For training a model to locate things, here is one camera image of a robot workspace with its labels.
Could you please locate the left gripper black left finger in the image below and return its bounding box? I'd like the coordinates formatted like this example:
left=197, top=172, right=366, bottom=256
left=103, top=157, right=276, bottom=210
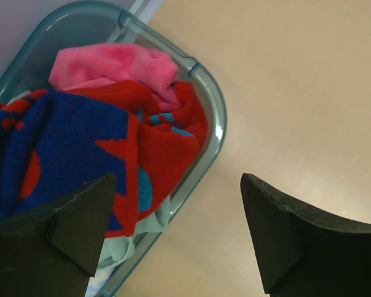
left=0, top=174, right=116, bottom=296

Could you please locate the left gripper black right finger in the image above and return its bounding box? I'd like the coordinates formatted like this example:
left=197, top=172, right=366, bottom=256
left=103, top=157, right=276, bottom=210
left=240, top=173, right=371, bottom=296

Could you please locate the red blue cat towel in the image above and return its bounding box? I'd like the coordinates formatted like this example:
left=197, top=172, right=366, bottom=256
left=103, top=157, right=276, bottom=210
left=0, top=80, right=208, bottom=237

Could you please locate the patterned light blue towel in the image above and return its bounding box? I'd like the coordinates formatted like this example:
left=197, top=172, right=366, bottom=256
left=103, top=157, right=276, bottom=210
left=85, top=267, right=114, bottom=297

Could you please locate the mint green towel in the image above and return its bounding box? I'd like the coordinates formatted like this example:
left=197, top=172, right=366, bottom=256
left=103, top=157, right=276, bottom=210
left=6, top=89, right=173, bottom=269

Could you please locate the pink towel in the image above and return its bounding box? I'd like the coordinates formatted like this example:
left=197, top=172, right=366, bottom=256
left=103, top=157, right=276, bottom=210
left=49, top=43, right=180, bottom=111

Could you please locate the teal plastic laundry bin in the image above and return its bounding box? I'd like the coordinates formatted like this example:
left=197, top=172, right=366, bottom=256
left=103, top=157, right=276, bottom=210
left=0, top=1, right=227, bottom=296

